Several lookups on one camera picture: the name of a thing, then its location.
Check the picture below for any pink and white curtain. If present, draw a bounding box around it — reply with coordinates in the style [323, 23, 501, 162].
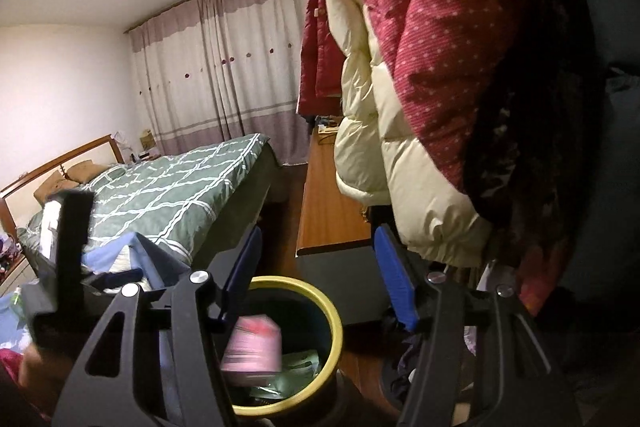
[127, 0, 316, 165]

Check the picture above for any brown pillow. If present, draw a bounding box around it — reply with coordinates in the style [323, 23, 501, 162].
[67, 160, 108, 182]
[34, 177, 79, 204]

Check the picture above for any wooden bed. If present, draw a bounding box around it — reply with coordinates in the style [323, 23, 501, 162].
[0, 133, 286, 280]

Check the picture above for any person's left hand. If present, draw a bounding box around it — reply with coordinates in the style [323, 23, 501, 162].
[19, 343, 76, 413]

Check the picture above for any colourful clothes pile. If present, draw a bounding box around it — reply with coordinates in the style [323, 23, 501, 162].
[0, 233, 24, 264]

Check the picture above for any blue star-print tablecloth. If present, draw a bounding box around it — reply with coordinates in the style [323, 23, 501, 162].
[0, 232, 196, 348]

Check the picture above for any pink milk carton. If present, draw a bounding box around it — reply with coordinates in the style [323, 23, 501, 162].
[220, 314, 282, 376]

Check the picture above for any dark fur coat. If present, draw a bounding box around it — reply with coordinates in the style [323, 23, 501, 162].
[460, 0, 603, 270]

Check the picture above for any wooden desk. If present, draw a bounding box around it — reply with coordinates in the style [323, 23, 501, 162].
[295, 127, 392, 329]

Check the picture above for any white nightstand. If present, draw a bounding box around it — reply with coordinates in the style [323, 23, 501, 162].
[0, 257, 37, 296]

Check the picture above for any green checked quilt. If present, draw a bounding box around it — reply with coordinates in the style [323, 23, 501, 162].
[17, 134, 273, 265]

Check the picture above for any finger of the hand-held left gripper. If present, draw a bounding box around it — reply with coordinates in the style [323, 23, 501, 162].
[50, 189, 97, 283]

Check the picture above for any yellow-rimmed dark trash bin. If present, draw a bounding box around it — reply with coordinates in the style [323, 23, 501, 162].
[215, 276, 345, 419]

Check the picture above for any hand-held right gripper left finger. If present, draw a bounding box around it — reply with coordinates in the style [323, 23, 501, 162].
[52, 226, 264, 427]

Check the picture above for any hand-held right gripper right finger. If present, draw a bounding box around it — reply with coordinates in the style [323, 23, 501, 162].
[372, 224, 584, 427]

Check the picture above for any red dotted padded jacket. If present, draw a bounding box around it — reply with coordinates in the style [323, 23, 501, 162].
[332, 0, 531, 228]

